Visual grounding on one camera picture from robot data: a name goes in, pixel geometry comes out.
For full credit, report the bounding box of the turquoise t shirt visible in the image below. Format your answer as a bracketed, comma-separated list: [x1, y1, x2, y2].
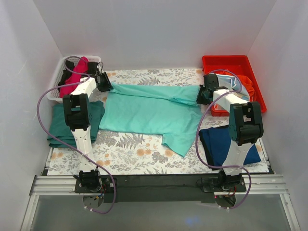
[99, 83, 203, 157]

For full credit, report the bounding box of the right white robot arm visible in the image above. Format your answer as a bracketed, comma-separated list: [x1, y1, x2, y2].
[196, 70, 264, 193]

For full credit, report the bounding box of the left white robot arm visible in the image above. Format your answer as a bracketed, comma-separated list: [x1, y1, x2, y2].
[63, 57, 113, 193]

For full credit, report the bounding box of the patterned light blue shirt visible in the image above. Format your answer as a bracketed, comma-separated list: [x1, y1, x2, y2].
[216, 74, 250, 101]

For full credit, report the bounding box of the magenta shirt in basket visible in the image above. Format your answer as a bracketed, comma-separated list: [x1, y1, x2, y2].
[59, 56, 89, 98]

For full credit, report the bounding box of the black garment in basket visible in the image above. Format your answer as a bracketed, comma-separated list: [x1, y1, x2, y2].
[58, 61, 75, 86]

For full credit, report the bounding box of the orange shirt in bin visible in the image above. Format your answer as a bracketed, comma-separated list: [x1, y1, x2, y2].
[211, 70, 257, 102]

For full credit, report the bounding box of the red plastic bin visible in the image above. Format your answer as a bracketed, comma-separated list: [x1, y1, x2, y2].
[202, 55, 267, 113]

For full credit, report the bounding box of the folded navy blue shirt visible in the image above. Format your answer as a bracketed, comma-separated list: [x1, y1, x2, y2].
[199, 126, 261, 170]

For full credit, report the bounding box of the white plastic basket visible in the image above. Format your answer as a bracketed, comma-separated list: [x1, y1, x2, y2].
[46, 55, 101, 103]

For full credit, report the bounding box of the folded dark green shirt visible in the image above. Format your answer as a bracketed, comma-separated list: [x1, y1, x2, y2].
[49, 101, 105, 148]

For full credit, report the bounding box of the floral table mat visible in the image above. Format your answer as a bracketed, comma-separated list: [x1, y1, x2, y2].
[45, 68, 269, 176]

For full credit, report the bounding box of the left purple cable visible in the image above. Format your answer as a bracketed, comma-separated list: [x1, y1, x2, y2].
[36, 55, 117, 214]

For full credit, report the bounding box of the purple cable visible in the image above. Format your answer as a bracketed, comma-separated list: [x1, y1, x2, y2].
[36, 55, 117, 214]
[196, 69, 252, 213]

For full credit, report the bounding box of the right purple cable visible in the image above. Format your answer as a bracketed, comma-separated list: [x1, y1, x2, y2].
[196, 69, 252, 213]

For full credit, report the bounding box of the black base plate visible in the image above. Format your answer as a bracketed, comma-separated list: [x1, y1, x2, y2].
[74, 173, 247, 203]

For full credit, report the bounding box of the aluminium mounting rail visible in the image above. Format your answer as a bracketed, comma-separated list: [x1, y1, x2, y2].
[20, 174, 300, 231]

